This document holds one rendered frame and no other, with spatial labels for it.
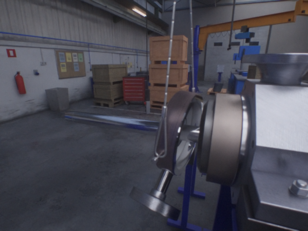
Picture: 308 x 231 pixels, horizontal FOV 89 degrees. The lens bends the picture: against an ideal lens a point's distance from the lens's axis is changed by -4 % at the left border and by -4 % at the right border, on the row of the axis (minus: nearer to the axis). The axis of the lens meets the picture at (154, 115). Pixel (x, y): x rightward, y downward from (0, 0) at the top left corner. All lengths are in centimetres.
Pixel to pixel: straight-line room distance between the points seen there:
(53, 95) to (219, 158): 532
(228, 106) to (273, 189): 27
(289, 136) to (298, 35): 1414
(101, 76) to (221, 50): 1024
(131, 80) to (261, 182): 513
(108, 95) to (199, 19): 1050
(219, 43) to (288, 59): 1339
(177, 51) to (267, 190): 455
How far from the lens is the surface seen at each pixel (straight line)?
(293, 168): 55
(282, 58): 58
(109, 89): 542
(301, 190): 49
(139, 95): 545
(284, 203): 46
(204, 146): 59
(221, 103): 62
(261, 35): 1418
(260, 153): 51
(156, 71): 500
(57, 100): 558
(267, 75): 66
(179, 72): 475
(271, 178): 52
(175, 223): 171
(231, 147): 57
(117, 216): 183
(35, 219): 209
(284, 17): 677
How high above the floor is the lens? 139
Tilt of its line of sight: 18 degrees down
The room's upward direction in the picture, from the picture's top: straight up
